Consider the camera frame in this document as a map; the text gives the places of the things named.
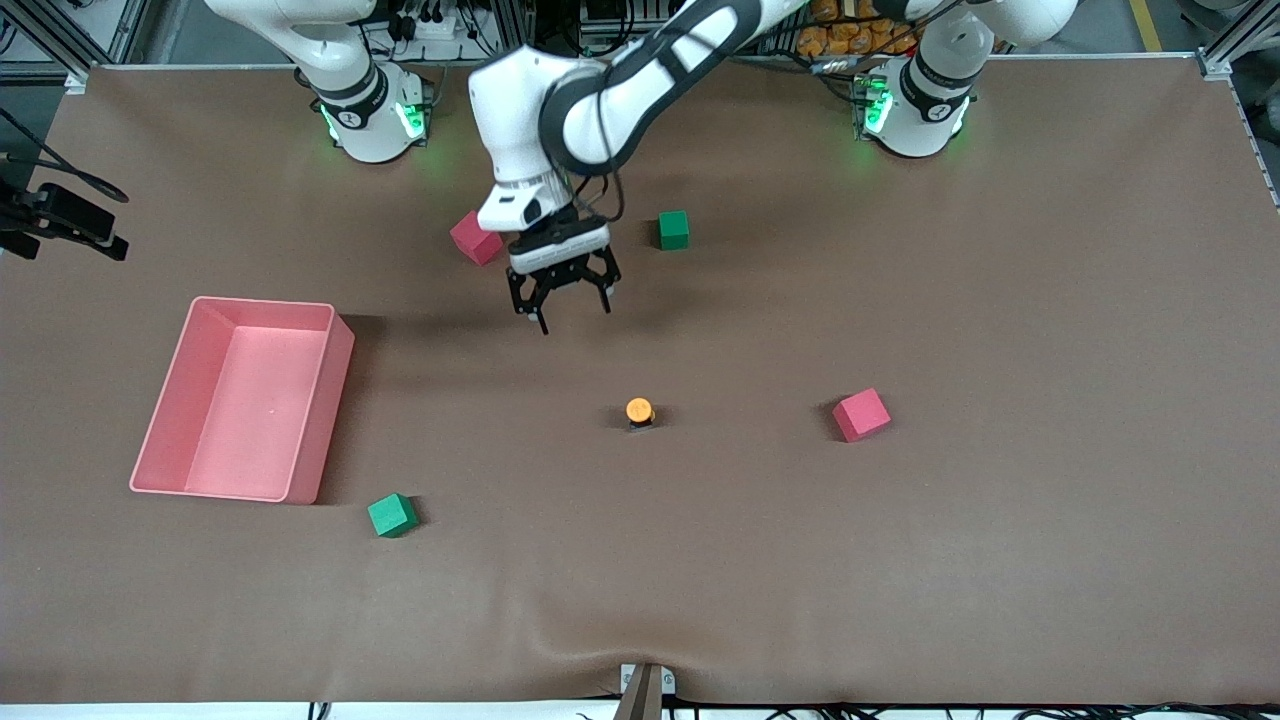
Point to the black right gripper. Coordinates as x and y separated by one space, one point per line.
12 214

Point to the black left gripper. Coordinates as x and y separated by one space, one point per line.
560 277

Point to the orange push button switch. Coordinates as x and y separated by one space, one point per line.
640 411

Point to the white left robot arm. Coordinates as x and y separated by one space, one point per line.
520 110

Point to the pink cube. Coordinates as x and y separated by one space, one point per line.
472 240
861 414

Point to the green cube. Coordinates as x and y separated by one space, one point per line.
392 515
674 229

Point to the pink plastic tray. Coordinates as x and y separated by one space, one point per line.
250 420

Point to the brown table mat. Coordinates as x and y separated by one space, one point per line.
640 560

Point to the white power strip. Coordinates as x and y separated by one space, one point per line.
425 25

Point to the bag of orange items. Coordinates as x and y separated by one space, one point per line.
850 38

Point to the metal corner bracket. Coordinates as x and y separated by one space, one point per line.
77 80
1215 65

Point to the aluminium frame post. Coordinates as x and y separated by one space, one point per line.
512 25

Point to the metal table edge bracket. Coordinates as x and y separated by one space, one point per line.
628 675

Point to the brown camera stand post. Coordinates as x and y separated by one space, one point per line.
640 700

